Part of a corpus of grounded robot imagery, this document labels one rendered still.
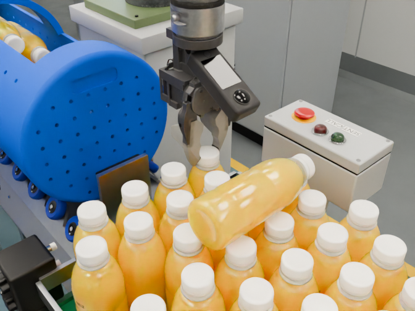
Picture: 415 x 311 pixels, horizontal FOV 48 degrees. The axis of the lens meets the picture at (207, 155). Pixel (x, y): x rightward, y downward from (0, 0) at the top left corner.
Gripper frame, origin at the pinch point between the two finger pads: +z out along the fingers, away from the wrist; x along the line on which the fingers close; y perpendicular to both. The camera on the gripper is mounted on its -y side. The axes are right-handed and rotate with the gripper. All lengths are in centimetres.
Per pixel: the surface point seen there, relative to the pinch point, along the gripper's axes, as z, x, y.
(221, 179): -0.7, 3.3, -6.9
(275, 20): 32, -131, 99
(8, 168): 15.4, 19.9, 40.9
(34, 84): -11.5, 18.2, 19.3
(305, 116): -2.3, -18.6, -4.7
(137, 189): -0.7, 14.0, -0.6
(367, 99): 109, -231, 97
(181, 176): -0.4, 7.0, -1.9
